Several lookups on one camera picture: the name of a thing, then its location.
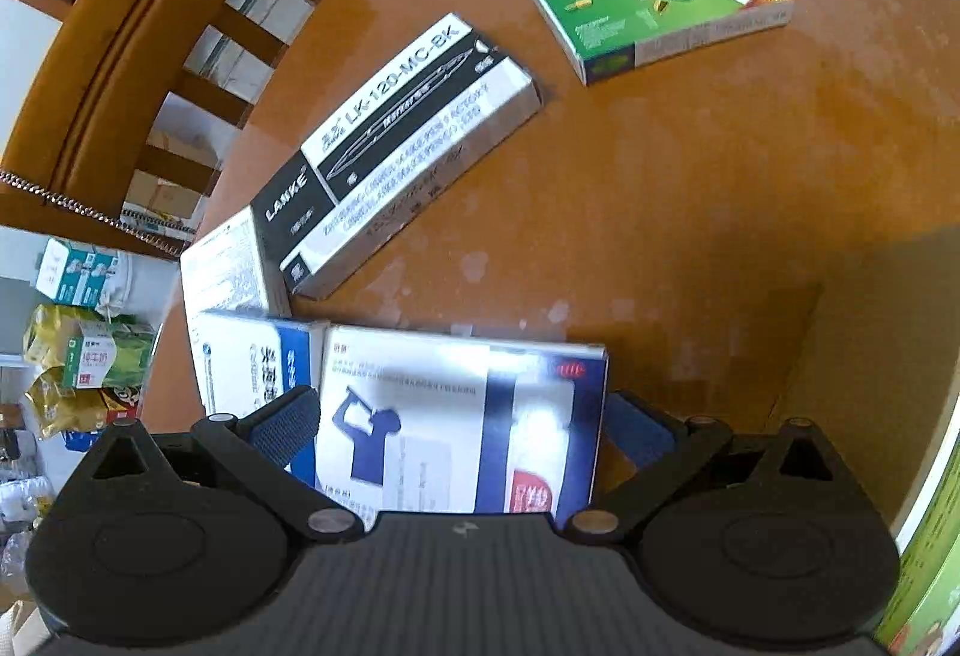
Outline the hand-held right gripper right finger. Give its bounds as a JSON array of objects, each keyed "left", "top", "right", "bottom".
[{"left": 562, "top": 392, "right": 852, "bottom": 544}]

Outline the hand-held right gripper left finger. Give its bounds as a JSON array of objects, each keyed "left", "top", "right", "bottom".
[{"left": 71, "top": 386, "right": 366, "bottom": 541}]

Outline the blue white medicine box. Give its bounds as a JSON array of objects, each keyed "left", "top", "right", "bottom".
[{"left": 186, "top": 309, "right": 332, "bottom": 488}]

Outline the white box with blue figure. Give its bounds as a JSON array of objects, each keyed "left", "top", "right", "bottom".
[{"left": 313, "top": 324, "right": 610, "bottom": 531}]

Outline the white box with barcode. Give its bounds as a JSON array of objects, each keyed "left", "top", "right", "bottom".
[{"left": 178, "top": 206, "right": 293, "bottom": 320}]

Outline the cardboard box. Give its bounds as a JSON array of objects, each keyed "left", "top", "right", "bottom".
[{"left": 763, "top": 225, "right": 960, "bottom": 552}]

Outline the black white marker box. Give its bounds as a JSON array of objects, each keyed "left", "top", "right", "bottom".
[{"left": 247, "top": 11, "right": 545, "bottom": 301}]

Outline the green monkey print box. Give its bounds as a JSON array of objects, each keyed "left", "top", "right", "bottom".
[{"left": 520, "top": 0, "right": 796, "bottom": 88}]

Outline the green white carton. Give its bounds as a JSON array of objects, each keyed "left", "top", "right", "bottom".
[{"left": 62, "top": 318, "right": 136, "bottom": 391}]

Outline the yellow green snack bag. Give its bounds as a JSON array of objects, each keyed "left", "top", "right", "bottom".
[{"left": 21, "top": 302, "right": 160, "bottom": 440}]

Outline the wooden chair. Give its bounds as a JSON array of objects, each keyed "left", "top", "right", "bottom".
[{"left": 0, "top": 0, "right": 331, "bottom": 260}]

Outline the metal chain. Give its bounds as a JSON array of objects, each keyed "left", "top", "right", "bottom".
[{"left": 0, "top": 168, "right": 196, "bottom": 256}]

